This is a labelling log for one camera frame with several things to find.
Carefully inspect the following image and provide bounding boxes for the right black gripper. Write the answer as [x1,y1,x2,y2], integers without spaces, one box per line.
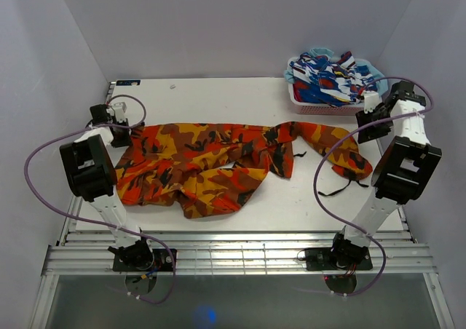
[355,106,394,144]

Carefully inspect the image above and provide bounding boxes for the orange camouflage trousers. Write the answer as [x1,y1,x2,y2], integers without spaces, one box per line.
[116,122,373,219]

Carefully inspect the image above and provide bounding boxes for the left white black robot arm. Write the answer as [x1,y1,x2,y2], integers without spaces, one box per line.
[60,102,154,271]

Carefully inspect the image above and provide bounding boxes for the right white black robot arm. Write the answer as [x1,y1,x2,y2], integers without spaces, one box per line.
[328,81,442,269]

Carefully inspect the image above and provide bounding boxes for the light blue garment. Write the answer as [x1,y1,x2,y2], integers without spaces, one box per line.
[283,46,390,104]

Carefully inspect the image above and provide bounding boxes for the blue label sticker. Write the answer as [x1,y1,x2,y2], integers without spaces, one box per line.
[116,79,141,87]

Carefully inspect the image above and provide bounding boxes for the pink plastic laundry basket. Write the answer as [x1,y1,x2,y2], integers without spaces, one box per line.
[287,56,384,116]

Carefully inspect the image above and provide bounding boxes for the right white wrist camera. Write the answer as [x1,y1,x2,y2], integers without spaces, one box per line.
[360,90,381,114]

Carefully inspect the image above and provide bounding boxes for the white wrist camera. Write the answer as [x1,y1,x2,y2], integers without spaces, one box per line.
[360,90,381,114]
[106,102,127,124]

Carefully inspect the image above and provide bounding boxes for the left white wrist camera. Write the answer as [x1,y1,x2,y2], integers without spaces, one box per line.
[106,102,127,124]

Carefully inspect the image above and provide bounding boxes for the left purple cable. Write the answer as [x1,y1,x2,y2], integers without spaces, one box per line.
[23,94,178,305]

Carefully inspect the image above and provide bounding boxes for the aluminium frame rail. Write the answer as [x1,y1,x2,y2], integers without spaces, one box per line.
[42,231,436,276]

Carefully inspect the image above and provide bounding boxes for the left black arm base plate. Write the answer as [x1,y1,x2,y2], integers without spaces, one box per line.
[111,248,178,272]

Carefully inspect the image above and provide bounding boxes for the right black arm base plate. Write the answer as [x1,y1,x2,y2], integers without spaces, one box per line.
[304,247,373,271]

